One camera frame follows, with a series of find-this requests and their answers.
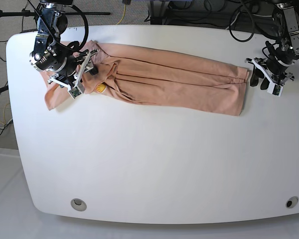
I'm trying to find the right table grommet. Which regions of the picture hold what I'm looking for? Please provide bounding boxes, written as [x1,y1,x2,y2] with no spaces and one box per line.
[286,196,299,209]

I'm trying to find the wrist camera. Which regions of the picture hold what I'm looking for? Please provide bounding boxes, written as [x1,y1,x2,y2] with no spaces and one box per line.
[68,86,85,99]
[267,82,283,97]

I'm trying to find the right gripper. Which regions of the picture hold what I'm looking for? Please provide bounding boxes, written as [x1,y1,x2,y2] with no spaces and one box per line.
[47,50,99,91]

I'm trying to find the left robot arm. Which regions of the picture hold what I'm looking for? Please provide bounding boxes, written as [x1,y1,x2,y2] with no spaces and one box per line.
[227,0,299,96]

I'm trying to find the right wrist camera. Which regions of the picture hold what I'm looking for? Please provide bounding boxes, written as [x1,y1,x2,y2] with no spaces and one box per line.
[68,86,85,99]

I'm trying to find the peach T-shirt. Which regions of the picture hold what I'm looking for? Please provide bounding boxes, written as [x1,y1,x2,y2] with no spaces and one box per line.
[41,39,250,117]

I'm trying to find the table grommet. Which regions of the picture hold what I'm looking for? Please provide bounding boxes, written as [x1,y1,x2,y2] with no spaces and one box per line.
[70,199,87,212]
[286,196,299,209]

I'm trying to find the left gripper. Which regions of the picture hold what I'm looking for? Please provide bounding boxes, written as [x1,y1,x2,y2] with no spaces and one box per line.
[245,54,295,90]

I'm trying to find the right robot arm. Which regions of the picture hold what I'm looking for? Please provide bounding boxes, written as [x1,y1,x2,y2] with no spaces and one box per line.
[30,0,98,98]

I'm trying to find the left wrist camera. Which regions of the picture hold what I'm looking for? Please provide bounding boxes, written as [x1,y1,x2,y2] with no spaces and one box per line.
[267,82,283,97]

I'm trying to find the left table grommet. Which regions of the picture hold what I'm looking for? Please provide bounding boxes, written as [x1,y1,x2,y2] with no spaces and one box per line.
[70,199,87,212]

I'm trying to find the black tripod stand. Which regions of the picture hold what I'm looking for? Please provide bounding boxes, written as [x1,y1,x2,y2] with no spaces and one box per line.
[0,8,38,18]

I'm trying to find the yellow cable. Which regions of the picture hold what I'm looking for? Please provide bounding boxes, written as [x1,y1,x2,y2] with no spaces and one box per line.
[116,0,128,26]

